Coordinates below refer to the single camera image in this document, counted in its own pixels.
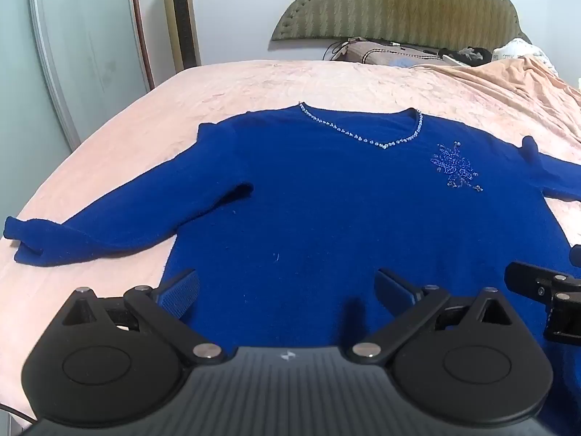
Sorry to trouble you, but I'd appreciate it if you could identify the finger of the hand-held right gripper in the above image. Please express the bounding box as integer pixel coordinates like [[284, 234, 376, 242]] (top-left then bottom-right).
[[504, 261, 581, 342]]

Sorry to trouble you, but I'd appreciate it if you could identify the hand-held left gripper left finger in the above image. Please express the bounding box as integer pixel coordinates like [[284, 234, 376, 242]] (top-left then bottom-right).
[[60, 270, 228, 367]]

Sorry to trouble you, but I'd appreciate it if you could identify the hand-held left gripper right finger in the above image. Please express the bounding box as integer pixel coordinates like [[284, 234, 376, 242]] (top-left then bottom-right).
[[345, 268, 518, 367]]

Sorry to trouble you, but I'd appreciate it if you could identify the blue beaded knit sweater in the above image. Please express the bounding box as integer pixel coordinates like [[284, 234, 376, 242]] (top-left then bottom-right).
[[4, 102, 581, 428]]

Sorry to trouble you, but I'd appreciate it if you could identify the pink bed blanket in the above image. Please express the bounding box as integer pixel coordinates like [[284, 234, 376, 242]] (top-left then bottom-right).
[[0, 57, 581, 424]]

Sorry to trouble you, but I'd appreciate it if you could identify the white crumpled cloth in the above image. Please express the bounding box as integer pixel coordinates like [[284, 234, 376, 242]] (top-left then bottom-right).
[[492, 37, 559, 74]]

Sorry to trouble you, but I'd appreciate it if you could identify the black item beside pillow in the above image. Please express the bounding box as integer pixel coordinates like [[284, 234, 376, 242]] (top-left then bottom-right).
[[438, 46, 493, 67]]

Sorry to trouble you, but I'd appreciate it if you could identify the brown pillow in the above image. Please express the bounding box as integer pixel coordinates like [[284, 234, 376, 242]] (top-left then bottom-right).
[[329, 39, 459, 69]]

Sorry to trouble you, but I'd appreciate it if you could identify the gold tower air conditioner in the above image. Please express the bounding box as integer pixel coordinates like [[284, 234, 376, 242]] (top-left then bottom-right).
[[160, 0, 202, 73]]

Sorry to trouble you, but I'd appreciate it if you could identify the frosted glass sliding door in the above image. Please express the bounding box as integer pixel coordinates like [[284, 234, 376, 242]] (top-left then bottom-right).
[[27, 0, 156, 152]]

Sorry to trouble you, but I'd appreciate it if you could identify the olive green padded headboard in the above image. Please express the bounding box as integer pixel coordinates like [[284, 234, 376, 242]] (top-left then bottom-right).
[[271, 0, 532, 52]]

